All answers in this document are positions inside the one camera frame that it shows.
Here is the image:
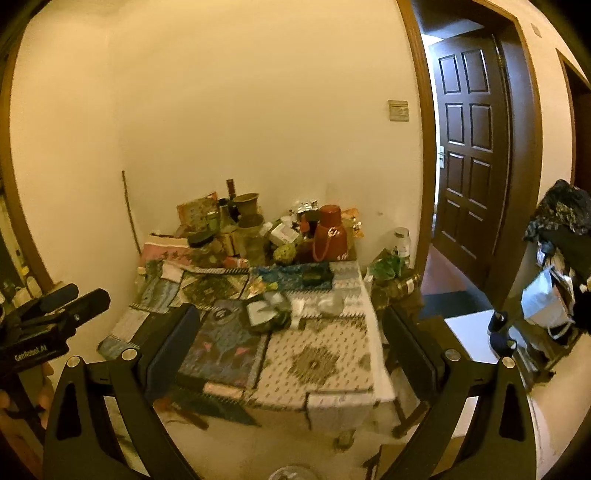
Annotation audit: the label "thin brown stick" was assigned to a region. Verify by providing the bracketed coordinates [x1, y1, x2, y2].
[121, 170, 142, 256]

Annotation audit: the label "pink woven mat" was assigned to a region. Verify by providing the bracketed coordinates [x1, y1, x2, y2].
[140, 232, 195, 265]

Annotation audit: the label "brown door frame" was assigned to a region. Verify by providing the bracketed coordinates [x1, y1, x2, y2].
[556, 48, 591, 195]
[396, 0, 544, 320]

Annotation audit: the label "dark wooden stool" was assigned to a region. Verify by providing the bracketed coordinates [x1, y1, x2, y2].
[379, 295, 445, 437]

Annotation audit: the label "table with patterned cloths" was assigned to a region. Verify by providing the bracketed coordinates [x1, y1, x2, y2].
[97, 231, 399, 435]

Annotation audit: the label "brass vase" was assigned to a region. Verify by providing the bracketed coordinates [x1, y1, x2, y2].
[232, 192, 260, 218]

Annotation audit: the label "dark clothes rack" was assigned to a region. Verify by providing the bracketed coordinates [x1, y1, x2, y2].
[530, 237, 591, 367]

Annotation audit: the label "green leafy plant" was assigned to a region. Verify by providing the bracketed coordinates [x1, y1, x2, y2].
[368, 250, 408, 281]

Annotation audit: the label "floral patterned box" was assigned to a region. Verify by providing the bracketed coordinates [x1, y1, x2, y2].
[176, 192, 219, 228]

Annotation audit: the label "silver foil packet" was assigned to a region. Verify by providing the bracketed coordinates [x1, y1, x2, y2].
[290, 198, 320, 219]

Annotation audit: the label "green bumpy fruit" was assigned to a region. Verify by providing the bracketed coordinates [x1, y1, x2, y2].
[273, 243, 299, 267]

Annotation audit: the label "white paper bag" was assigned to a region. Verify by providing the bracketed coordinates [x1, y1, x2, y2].
[521, 267, 574, 341]

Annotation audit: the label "striped round tin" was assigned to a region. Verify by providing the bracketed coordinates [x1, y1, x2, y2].
[373, 272, 422, 311]

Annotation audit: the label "round clear bin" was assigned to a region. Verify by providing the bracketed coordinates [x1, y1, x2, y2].
[269, 465, 318, 480]

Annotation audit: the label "white paper box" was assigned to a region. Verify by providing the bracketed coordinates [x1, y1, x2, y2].
[246, 294, 290, 333]

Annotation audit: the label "dark brown panelled door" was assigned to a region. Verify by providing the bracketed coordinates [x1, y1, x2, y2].
[433, 34, 512, 291]

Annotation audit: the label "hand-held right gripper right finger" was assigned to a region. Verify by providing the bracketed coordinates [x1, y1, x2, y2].
[376, 307, 539, 480]

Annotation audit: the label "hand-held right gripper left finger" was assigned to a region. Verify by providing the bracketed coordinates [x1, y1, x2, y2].
[43, 302, 201, 480]

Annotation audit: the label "orange snack packets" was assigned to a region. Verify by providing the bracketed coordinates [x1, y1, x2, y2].
[341, 207, 364, 241]

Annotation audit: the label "red thermos flask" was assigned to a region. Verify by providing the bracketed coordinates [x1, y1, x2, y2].
[311, 205, 350, 265]

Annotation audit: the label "dark shoe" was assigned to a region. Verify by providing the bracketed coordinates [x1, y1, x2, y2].
[486, 311, 509, 336]
[489, 335, 519, 357]

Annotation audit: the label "dark glass bottle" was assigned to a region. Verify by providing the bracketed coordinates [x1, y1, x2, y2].
[225, 178, 240, 223]

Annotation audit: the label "person's left hand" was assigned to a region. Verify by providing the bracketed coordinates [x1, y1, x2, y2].
[0, 364, 54, 444]

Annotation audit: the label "white floor mat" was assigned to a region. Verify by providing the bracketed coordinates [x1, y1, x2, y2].
[444, 309, 532, 366]

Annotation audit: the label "dark patterned clothes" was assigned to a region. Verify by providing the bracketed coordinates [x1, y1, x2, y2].
[523, 179, 591, 251]

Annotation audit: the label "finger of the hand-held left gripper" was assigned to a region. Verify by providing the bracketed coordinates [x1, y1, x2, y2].
[34, 289, 112, 334]
[11, 283, 79, 320]

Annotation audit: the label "glass jar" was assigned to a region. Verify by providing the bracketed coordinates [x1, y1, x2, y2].
[393, 227, 412, 269]

